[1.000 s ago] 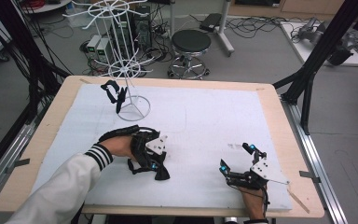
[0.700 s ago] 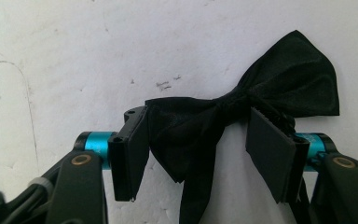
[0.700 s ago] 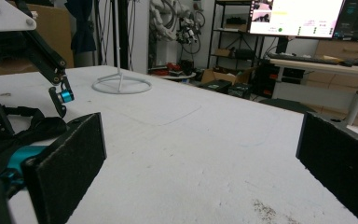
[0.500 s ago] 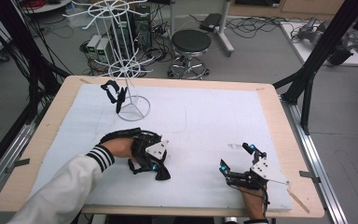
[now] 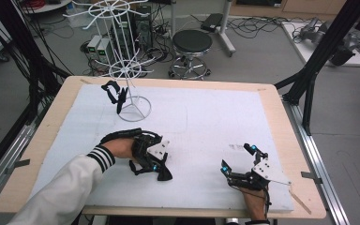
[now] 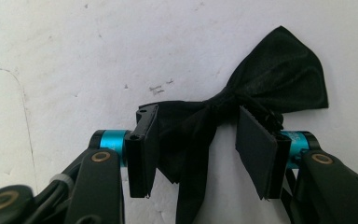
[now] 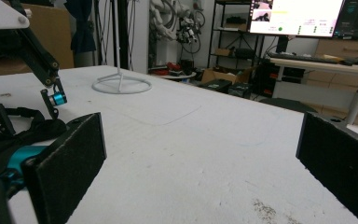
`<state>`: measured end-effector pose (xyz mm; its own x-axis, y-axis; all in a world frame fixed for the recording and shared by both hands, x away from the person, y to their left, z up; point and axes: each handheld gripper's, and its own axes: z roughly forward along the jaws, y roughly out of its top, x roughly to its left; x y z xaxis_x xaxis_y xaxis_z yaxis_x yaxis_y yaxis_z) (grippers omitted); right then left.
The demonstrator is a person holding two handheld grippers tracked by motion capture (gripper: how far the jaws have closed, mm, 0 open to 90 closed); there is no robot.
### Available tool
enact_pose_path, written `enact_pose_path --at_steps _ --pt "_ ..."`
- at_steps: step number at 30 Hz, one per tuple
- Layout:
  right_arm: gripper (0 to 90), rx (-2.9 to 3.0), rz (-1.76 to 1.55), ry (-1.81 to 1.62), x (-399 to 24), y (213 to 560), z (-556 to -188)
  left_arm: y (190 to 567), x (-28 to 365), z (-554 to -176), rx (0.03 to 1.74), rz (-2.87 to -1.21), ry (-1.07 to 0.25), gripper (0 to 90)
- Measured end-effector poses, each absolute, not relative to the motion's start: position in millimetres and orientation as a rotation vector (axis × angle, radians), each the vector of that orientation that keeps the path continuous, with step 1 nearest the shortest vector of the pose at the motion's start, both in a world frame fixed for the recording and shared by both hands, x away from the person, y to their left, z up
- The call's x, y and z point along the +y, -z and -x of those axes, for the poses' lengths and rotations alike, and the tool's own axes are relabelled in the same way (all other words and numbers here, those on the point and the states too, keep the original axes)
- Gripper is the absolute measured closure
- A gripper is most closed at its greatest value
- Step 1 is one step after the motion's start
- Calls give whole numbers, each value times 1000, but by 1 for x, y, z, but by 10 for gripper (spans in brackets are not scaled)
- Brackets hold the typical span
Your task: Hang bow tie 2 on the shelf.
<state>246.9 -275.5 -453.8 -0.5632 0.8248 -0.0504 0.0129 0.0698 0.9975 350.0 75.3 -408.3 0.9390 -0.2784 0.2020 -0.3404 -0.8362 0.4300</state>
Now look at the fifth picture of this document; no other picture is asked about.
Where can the aluminium frame rail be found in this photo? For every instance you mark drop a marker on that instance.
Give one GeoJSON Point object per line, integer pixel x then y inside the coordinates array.
{"type": "Point", "coordinates": [312, 150]}
{"type": "Point", "coordinates": [9, 156]}

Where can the grey metal bracket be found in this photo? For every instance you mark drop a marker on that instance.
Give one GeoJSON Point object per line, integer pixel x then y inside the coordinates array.
{"type": "Point", "coordinates": [311, 176]}
{"type": "Point", "coordinates": [18, 164]}

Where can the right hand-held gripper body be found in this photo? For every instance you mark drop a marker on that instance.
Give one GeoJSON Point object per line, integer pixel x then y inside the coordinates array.
{"type": "Point", "coordinates": [259, 178]}

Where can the white desk leg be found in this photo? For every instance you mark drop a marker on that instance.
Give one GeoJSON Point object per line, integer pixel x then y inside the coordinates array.
{"type": "Point", "coordinates": [226, 34]}

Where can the black round stool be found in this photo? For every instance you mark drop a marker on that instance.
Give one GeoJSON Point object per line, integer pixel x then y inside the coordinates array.
{"type": "Point", "coordinates": [191, 40]}

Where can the thin wooden stick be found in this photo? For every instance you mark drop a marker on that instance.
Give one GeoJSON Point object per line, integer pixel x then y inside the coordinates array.
{"type": "Point", "coordinates": [300, 202]}

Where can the black computer tower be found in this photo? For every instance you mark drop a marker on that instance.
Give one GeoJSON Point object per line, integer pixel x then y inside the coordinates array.
{"type": "Point", "coordinates": [143, 29]}

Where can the round white table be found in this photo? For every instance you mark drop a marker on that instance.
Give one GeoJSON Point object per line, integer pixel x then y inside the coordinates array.
{"type": "Point", "coordinates": [47, 6]}

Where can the grey power supply unit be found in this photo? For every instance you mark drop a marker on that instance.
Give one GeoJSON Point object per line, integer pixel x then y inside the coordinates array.
{"type": "Point", "coordinates": [103, 50]}
{"type": "Point", "coordinates": [93, 45]}

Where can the white cloth mat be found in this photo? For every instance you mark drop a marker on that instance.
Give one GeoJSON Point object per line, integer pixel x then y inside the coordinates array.
{"type": "Point", "coordinates": [200, 131]}

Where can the black bow tie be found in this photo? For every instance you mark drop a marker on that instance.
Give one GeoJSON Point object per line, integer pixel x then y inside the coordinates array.
{"type": "Point", "coordinates": [164, 175]}
{"type": "Point", "coordinates": [118, 100]}

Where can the person's left hand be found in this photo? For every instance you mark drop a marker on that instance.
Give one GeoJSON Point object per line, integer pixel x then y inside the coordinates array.
{"type": "Point", "coordinates": [120, 148]}

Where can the black flat box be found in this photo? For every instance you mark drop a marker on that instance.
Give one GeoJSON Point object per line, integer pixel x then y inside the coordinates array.
{"type": "Point", "coordinates": [212, 22]}

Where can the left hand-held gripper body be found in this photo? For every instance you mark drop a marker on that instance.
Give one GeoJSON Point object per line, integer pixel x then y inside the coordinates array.
{"type": "Point", "coordinates": [145, 150]}

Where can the white floor platform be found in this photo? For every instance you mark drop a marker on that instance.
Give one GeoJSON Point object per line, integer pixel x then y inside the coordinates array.
{"type": "Point", "coordinates": [306, 51]}

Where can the person's right hand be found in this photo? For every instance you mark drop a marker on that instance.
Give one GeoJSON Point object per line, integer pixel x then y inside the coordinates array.
{"type": "Point", "coordinates": [254, 203]}

